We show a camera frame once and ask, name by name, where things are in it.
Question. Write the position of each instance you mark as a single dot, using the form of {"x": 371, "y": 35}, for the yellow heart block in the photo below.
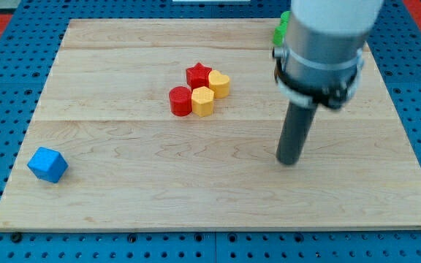
{"x": 219, "y": 83}

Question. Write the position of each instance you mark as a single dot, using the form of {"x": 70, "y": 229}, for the red cylinder block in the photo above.
{"x": 180, "y": 101}

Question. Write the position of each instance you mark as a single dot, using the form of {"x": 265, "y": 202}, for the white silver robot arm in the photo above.
{"x": 321, "y": 58}

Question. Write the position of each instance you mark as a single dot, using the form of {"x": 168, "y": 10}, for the blue cube block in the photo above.
{"x": 48, "y": 165}

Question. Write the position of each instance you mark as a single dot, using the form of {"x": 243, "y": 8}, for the light wooden board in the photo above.
{"x": 136, "y": 167}

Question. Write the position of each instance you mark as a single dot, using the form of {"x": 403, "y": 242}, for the yellow hexagon block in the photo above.
{"x": 202, "y": 101}

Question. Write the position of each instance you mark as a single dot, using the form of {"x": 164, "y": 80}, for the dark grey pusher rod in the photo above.
{"x": 294, "y": 132}

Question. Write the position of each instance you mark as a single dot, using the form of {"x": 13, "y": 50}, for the red star block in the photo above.
{"x": 197, "y": 76}

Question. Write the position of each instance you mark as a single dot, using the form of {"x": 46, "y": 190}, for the green block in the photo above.
{"x": 281, "y": 29}

